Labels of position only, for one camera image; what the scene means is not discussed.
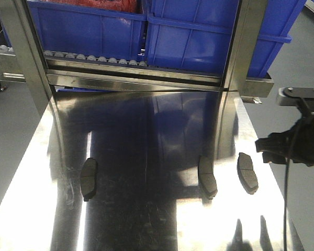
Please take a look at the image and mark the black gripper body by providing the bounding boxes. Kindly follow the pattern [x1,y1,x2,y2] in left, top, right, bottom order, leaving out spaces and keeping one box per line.
[255,98,314,166]

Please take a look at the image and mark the grey brake pad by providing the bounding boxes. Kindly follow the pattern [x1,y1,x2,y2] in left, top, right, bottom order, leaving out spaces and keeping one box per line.
[237,152,259,195]
[198,155,218,200]
[80,158,98,202]

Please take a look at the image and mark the right blue plastic crate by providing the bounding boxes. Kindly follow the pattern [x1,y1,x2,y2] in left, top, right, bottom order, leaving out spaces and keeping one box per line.
[145,1,306,78]

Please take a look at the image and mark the blue plastic crate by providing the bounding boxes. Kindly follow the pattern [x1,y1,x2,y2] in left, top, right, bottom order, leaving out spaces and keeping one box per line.
[145,1,306,78]
[27,1,147,61]

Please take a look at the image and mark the steel table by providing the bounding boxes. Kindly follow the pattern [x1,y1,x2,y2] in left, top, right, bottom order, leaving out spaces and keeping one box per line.
[0,90,306,251]

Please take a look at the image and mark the red bag in crate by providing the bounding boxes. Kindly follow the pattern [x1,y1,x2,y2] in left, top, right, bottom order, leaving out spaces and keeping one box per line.
[75,0,137,14]

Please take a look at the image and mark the left blue plastic crate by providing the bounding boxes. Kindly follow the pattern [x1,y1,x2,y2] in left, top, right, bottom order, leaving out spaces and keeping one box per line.
[27,1,147,61]

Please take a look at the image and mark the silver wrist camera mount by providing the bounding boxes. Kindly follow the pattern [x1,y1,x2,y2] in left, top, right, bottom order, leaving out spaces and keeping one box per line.
[276,87,314,106]

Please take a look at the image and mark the stainless steel roller rack frame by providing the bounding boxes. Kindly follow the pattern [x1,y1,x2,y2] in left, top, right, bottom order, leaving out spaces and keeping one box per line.
[0,1,273,114]

